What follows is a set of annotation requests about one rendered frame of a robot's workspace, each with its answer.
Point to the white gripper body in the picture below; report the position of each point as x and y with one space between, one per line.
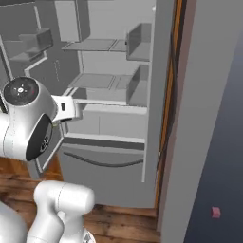
78 109

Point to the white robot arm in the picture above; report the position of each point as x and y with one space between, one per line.
22 126

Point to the grey fridge crisper drawer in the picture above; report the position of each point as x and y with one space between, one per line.
107 121

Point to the grey glass fridge shelf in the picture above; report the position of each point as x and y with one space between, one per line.
98 81
95 45

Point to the grey left fridge door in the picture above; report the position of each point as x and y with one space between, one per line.
47 72

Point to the grey fridge door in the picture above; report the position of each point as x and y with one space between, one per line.
47 72
158 79

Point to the grey fridge door bin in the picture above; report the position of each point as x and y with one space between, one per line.
34 41
138 87
139 42

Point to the grey fridge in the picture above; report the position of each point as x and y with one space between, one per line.
104 177

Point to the grey right fridge door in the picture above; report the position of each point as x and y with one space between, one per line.
158 79

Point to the grey freezer drawer front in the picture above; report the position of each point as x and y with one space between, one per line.
104 177

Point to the brown wooden cabinet side panel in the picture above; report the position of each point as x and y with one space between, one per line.
172 95

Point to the tall grey cabinet panel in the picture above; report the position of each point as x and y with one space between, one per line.
202 126

